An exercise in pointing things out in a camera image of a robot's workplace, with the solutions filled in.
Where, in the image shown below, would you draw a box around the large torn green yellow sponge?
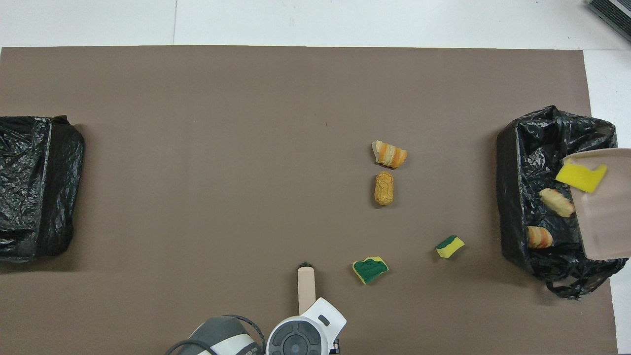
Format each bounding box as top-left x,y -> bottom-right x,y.
352,256 -> 389,285

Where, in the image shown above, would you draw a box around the corn cob bread piece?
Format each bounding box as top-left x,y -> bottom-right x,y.
374,171 -> 395,207

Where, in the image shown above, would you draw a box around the plain yellow sponge piece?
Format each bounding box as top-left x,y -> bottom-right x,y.
555,159 -> 608,193

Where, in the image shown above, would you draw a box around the small green yellow sponge piece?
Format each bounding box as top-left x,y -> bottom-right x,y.
436,235 -> 466,259

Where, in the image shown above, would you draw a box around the dark grey ribbed device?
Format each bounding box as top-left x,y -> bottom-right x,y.
587,0 -> 631,42

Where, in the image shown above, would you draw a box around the black bag lined bin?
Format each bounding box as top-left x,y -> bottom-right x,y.
0,115 -> 85,263
495,105 -> 631,300

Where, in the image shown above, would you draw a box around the beige plastic dustpan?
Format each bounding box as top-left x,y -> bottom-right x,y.
562,148 -> 631,260

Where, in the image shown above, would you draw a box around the beige hand brush black bristles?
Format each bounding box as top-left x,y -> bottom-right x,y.
297,262 -> 316,316

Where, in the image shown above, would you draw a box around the striped toy croissant piece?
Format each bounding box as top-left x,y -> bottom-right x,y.
371,140 -> 408,169

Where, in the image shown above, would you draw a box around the large brown paper mat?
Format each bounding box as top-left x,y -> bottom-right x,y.
0,45 -> 619,355

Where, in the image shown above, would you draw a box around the torn cream foam bread piece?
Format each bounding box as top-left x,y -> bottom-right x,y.
539,188 -> 576,218
526,226 -> 554,249

